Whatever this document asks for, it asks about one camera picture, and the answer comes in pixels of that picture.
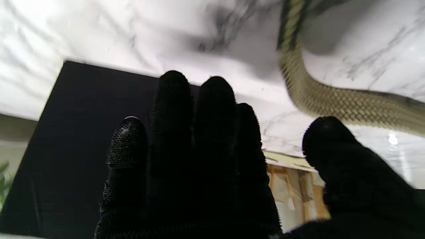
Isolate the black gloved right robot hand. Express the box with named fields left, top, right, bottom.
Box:
left=94, top=70, right=425, bottom=239

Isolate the black square storage box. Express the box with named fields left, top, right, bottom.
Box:
left=0, top=60, right=201, bottom=239

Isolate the beige woven belt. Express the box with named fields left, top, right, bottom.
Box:
left=277, top=0, right=425, bottom=138

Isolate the printed room scene backdrop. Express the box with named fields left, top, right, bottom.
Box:
left=0, top=115, right=332, bottom=234

